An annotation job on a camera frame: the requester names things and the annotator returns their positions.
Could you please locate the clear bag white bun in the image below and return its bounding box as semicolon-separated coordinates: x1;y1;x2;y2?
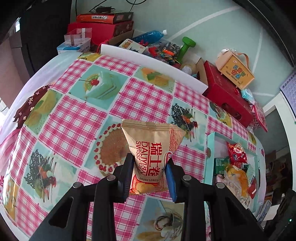
223;176;251;208

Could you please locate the small red box packet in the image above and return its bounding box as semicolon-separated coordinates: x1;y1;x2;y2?
248;177;257;199

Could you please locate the dark green snack packet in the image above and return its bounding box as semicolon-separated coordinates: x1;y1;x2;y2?
213;156;230;175

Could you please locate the red good luck snack bag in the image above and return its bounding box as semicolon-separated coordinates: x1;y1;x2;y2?
226;142;247;165

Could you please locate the orange swiss roll packet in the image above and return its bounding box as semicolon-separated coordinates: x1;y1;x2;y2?
121;119;186;195

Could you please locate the pink swiss roll packet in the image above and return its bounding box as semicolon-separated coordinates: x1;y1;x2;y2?
215;174;226;184

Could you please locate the orange bread packet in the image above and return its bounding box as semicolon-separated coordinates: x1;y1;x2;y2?
226;164;249;194

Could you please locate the silver green cracker packet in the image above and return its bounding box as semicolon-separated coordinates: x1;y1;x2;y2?
242;163;255;185

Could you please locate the teal cardboard tray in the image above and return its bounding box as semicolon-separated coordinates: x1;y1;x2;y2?
203;132;266;216

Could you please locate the pink plaid tablecloth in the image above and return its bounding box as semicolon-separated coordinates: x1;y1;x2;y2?
1;54;266;240

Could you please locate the pink patterned tin box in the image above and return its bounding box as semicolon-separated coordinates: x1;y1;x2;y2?
250;101;268;133

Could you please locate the white shelf table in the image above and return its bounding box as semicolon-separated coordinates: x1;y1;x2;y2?
263;91;296;149

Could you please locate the blue wet wipes pack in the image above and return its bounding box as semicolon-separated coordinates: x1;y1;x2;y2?
241;88;255;105

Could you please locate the large red gift box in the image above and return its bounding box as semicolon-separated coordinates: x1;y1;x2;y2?
203;61;253;127

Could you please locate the lavender perforated basket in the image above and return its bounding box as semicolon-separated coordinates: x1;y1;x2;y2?
280;70;296;109

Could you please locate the yellow handbag gift box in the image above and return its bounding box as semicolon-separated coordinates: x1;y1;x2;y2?
215;49;255;90

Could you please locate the white foam board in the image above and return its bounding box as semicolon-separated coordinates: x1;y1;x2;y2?
101;44;208;94

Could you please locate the blue tissue box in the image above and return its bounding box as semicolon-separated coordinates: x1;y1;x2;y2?
57;38;91;54

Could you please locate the colourful toy bundle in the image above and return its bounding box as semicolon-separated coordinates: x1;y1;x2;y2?
159;42;180;65

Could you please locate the green dumbbell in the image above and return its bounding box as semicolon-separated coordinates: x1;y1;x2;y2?
176;37;196;63

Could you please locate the cardboard box of clutter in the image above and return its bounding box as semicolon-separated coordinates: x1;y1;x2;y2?
101;30;208;93

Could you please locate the clear plastic box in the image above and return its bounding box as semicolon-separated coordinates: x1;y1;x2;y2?
64;28;92;46

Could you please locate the dark red gift box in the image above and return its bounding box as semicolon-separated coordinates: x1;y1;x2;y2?
68;21;134;45

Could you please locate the black cabinet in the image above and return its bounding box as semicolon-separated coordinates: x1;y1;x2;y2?
9;1;72;79

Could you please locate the blue liquid bottle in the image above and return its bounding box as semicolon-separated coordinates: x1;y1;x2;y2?
132;30;168;44

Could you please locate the orange red flat box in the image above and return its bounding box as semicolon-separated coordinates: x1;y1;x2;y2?
76;12;133;24

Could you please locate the black power cable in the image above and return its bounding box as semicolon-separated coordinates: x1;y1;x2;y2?
89;0;149;14

